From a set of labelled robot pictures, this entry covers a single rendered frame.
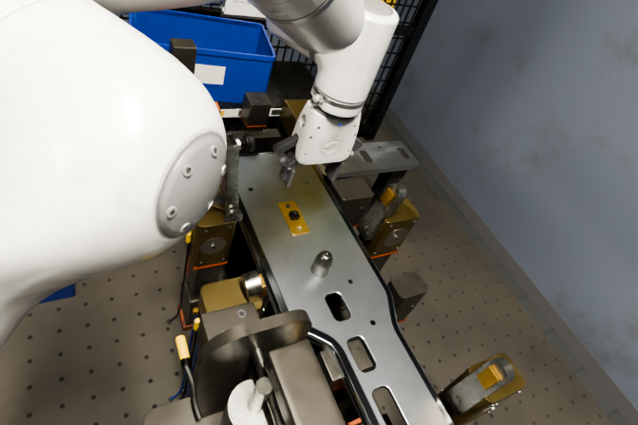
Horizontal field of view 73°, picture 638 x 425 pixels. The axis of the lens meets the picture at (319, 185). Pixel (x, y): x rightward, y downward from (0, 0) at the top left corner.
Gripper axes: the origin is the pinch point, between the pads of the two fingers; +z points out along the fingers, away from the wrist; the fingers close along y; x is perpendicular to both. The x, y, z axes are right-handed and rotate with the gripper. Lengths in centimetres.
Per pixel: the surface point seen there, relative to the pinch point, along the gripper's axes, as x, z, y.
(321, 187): 7.1, 11.8, 9.8
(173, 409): -30.2, 3.9, -29.8
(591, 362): -40, 107, 165
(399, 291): -20.4, 12.8, 13.9
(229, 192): -1.8, 0.1, -15.4
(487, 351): -30, 42, 52
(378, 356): -30.3, 11.8, 2.5
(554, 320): -17, 107, 166
